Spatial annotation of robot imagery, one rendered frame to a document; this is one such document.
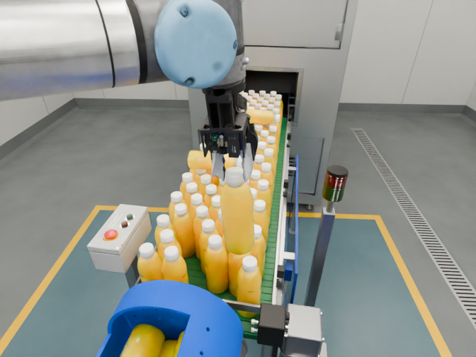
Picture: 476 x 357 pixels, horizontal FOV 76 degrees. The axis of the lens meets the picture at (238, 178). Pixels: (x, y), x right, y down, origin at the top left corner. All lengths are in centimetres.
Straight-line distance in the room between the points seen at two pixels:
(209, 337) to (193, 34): 50
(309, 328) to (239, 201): 55
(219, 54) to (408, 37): 483
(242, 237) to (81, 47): 51
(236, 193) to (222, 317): 24
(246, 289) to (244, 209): 31
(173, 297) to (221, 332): 11
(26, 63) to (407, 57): 502
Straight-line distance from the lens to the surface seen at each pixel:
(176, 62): 27
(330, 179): 95
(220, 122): 48
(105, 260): 100
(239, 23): 47
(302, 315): 106
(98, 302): 229
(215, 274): 96
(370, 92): 511
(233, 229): 67
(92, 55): 28
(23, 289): 260
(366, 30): 487
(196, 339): 60
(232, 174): 61
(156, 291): 65
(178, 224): 104
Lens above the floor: 174
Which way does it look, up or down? 33 degrees down
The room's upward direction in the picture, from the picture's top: straight up
